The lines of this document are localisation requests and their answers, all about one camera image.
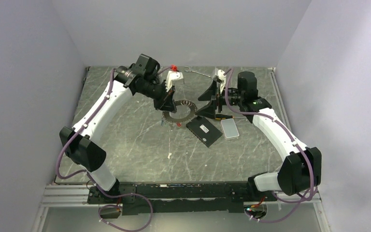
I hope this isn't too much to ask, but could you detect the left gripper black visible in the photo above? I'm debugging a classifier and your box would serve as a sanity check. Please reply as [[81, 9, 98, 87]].
[[138, 77, 177, 114]]

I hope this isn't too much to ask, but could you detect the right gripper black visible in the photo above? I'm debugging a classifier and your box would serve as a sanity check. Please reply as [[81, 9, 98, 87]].
[[195, 81, 244, 120]]

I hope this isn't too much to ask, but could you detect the large metal keyring disc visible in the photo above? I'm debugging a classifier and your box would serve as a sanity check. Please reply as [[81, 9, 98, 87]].
[[162, 100, 197, 123]]

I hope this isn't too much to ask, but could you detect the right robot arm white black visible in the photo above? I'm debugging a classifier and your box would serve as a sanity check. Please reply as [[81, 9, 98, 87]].
[[196, 69, 322, 201]]

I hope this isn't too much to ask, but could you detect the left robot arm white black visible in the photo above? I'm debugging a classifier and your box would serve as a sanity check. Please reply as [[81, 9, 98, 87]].
[[56, 54, 183, 203]]

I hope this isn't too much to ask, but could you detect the yellow black screwdriver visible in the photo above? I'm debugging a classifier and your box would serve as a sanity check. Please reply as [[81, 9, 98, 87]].
[[214, 114, 247, 120]]

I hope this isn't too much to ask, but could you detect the white small router box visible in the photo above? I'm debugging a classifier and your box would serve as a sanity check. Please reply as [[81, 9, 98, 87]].
[[220, 118, 240, 139]]

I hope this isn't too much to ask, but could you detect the silver wrench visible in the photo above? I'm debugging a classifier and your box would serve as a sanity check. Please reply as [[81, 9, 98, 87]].
[[184, 66, 217, 79]]

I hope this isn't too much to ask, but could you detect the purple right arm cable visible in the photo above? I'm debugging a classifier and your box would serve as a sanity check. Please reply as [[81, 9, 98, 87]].
[[224, 67, 319, 224]]

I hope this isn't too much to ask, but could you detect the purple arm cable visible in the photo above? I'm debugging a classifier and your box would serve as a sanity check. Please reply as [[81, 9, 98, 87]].
[[224, 67, 319, 224], [55, 68, 154, 231]]

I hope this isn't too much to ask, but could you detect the black network switch with label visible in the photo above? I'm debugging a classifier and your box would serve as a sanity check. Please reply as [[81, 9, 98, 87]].
[[186, 116, 223, 147]]

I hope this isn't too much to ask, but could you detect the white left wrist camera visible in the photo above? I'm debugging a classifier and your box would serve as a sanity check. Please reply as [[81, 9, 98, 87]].
[[166, 65, 184, 92]]

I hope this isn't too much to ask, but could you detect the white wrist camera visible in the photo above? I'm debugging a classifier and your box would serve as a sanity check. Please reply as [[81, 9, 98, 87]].
[[212, 68, 227, 93], [166, 65, 184, 92]]

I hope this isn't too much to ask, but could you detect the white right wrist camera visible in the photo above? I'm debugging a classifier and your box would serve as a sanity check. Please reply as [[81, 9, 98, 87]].
[[212, 68, 227, 93]]

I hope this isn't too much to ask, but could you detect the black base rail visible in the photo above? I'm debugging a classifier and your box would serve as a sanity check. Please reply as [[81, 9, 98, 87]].
[[87, 181, 276, 216]]

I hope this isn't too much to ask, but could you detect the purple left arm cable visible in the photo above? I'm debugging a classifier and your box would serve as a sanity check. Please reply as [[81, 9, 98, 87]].
[[55, 68, 154, 231]]

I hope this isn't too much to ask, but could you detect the aluminium frame profile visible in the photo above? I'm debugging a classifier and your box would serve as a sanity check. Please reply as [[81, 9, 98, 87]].
[[40, 181, 322, 208]]

